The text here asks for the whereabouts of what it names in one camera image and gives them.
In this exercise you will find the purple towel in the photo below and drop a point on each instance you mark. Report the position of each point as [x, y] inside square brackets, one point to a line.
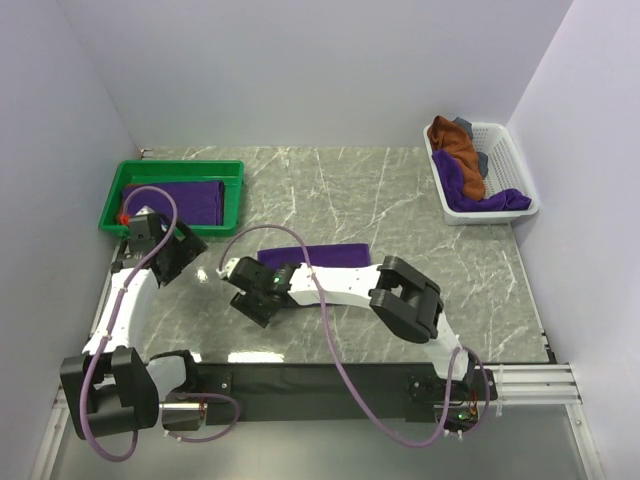
[353, 255]
[198, 203]
[451, 179]

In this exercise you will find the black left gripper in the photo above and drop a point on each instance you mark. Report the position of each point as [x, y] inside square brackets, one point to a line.
[189, 248]

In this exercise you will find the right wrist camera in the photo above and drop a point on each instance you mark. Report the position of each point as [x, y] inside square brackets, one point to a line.
[225, 271]

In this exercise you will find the green plastic tray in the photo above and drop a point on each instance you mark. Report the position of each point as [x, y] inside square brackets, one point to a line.
[133, 174]

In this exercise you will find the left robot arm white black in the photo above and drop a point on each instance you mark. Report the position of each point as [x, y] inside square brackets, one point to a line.
[109, 387]

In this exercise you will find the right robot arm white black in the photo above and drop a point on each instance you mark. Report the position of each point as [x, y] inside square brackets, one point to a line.
[406, 301]

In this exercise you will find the black base bar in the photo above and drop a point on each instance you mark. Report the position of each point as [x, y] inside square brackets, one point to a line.
[305, 392]

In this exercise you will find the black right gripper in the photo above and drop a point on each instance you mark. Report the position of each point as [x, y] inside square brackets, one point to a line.
[245, 305]

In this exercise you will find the white plastic basket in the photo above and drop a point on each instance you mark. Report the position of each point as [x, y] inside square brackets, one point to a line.
[506, 170]

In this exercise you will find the brown towel in basket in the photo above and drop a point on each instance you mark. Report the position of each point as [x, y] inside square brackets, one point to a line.
[443, 134]

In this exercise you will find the grey towel in basket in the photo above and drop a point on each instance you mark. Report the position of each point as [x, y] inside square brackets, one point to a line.
[482, 157]

